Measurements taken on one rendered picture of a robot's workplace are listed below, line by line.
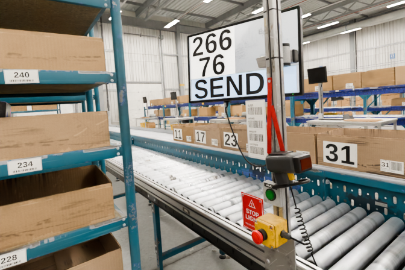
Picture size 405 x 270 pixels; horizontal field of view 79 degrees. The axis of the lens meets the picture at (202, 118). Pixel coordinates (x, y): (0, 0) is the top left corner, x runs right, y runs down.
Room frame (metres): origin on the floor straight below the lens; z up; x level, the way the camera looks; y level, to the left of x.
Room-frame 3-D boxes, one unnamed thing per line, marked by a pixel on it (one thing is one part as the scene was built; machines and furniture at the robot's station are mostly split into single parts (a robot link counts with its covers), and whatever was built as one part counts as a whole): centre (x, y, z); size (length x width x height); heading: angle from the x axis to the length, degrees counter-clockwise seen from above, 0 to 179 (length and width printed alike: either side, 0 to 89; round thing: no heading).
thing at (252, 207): (0.81, -0.17, 0.85); 0.16 x 0.01 x 0.13; 35
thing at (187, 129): (2.50, 0.09, 0.96); 0.39 x 0.29 x 0.17; 36
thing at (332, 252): (0.86, -0.50, 0.72); 0.52 x 0.05 x 0.05; 125
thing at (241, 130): (1.85, -0.36, 0.96); 0.39 x 0.29 x 0.17; 35
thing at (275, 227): (0.71, -0.20, 0.84); 0.15 x 0.09 x 0.07; 35
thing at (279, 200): (0.75, -0.21, 0.95); 0.07 x 0.03 x 0.07; 35
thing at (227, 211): (1.23, -0.24, 0.72); 0.52 x 0.05 x 0.05; 125
